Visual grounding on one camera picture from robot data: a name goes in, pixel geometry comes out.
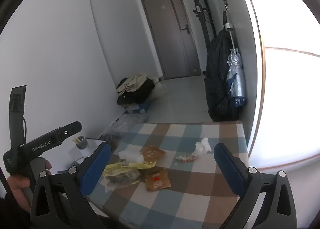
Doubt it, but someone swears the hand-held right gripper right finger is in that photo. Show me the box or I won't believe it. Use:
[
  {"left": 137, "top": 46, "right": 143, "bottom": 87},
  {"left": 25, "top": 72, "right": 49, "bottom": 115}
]
[{"left": 213, "top": 143, "right": 298, "bottom": 229}]

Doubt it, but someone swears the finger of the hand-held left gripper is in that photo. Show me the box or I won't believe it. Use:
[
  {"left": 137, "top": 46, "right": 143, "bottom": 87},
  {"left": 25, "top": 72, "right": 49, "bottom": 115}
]
[{"left": 59, "top": 121, "right": 82, "bottom": 140}]

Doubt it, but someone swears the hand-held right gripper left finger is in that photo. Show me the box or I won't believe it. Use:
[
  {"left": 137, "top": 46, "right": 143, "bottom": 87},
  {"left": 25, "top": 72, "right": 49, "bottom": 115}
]
[{"left": 29, "top": 141, "right": 113, "bottom": 229}]

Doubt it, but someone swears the brown packet with red heart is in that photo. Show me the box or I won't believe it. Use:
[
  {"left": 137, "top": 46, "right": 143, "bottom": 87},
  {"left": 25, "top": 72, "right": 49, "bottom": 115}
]
[{"left": 145, "top": 169, "right": 172, "bottom": 191}]

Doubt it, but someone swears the person's left hand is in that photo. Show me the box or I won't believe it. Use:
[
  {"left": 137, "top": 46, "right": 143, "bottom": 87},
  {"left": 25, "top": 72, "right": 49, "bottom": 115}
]
[{"left": 6, "top": 160, "right": 53, "bottom": 213}]

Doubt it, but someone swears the grey pen cup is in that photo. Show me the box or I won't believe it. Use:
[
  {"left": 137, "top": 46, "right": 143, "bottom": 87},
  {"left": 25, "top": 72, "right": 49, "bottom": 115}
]
[{"left": 72, "top": 136, "right": 87, "bottom": 150}]

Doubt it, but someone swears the yellow plastic bag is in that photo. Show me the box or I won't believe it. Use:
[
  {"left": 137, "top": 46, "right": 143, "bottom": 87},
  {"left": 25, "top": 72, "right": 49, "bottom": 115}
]
[{"left": 103, "top": 161, "right": 157, "bottom": 177}]

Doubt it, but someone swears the clear bag with dark contents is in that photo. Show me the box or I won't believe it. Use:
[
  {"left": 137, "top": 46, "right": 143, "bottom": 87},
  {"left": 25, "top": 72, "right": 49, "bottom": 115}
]
[{"left": 104, "top": 170, "right": 142, "bottom": 193}]

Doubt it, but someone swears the crumpled white tissue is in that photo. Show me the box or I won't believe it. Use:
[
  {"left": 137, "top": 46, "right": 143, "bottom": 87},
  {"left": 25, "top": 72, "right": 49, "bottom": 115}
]
[{"left": 194, "top": 137, "right": 212, "bottom": 156}]

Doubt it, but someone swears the white tissue near bag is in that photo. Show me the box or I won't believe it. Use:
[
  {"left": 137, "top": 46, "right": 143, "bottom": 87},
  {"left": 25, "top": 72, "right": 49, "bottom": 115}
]
[{"left": 118, "top": 150, "right": 145, "bottom": 163}]

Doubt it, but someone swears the checkered tablecloth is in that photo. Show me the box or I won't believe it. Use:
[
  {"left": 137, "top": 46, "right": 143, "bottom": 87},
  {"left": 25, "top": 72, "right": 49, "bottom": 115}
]
[{"left": 86, "top": 120, "right": 249, "bottom": 229}]

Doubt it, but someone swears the small candy wrapper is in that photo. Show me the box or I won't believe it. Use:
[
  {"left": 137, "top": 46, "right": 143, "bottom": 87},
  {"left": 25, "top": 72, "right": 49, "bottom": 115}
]
[{"left": 175, "top": 153, "right": 198, "bottom": 162}]

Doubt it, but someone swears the clear plastic bag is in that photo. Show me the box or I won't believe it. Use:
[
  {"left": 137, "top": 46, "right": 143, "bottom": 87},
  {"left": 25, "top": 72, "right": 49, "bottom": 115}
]
[{"left": 105, "top": 113, "right": 148, "bottom": 139}]

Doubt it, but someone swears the brown snack packet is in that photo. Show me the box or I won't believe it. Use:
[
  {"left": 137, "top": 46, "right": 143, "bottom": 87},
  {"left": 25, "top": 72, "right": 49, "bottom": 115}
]
[{"left": 139, "top": 145, "right": 166, "bottom": 166}]

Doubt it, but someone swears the blue cardboard box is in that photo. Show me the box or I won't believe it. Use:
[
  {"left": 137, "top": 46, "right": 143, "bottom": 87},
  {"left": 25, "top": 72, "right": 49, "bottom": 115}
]
[{"left": 124, "top": 99, "right": 152, "bottom": 114}]

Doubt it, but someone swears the black clothes pile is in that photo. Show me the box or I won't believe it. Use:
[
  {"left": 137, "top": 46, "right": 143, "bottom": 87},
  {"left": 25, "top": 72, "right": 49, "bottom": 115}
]
[{"left": 117, "top": 78, "right": 155, "bottom": 106}]

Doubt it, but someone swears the beige cloth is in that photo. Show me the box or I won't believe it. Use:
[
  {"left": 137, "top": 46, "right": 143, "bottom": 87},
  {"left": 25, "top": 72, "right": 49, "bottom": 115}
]
[{"left": 116, "top": 72, "right": 148, "bottom": 96}]

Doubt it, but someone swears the silver folding umbrella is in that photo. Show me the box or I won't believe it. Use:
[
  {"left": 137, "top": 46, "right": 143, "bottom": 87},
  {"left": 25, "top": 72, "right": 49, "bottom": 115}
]
[{"left": 222, "top": 10, "right": 247, "bottom": 108}]

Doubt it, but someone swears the black backpack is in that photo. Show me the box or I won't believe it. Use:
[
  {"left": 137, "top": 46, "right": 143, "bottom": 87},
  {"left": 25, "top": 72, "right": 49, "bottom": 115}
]
[{"left": 204, "top": 29, "right": 247, "bottom": 122}]

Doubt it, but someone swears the window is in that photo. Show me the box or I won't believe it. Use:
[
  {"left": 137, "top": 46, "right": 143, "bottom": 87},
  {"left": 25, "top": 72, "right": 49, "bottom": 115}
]
[{"left": 237, "top": 0, "right": 320, "bottom": 172}]

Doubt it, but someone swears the white plastic bag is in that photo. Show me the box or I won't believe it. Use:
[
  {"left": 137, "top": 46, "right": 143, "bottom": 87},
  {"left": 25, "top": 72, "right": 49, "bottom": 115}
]
[{"left": 150, "top": 76, "right": 168, "bottom": 100}]

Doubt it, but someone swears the brown door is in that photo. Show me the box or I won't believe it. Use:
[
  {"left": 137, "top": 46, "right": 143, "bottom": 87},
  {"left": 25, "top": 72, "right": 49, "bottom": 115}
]
[{"left": 140, "top": 0, "right": 202, "bottom": 80}]

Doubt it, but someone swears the black metal rack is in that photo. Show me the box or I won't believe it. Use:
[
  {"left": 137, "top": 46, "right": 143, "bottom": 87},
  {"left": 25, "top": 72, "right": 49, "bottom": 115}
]
[{"left": 181, "top": 0, "right": 218, "bottom": 75}]

